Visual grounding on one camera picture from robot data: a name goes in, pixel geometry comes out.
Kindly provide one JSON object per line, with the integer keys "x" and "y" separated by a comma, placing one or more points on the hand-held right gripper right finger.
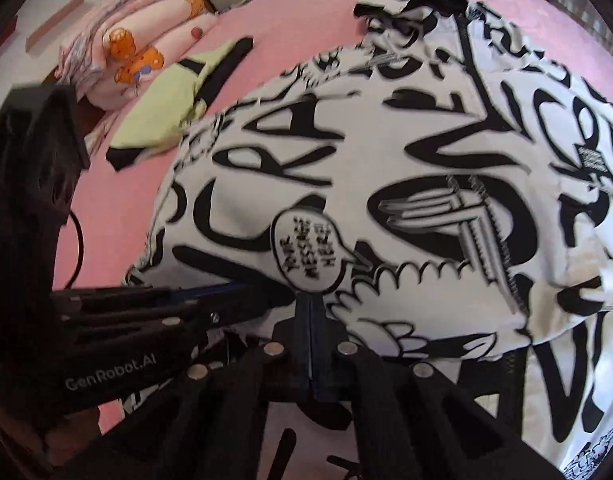
{"x": 320, "y": 350}

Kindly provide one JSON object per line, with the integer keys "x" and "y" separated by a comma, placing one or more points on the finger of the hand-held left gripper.
{"x": 136, "y": 296}
{"x": 136, "y": 321}

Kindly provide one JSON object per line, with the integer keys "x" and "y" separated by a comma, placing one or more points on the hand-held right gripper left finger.
{"x": 304, "y": 345}

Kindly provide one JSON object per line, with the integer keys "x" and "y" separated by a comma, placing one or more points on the black and white printed garment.
{"x": 411, "y": 125}

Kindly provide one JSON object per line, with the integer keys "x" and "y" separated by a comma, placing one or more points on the green and black garment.
{"x": 161, "y": 105}

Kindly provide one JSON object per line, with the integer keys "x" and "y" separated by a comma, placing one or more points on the pink bed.
{"x": 296, "y": 30}

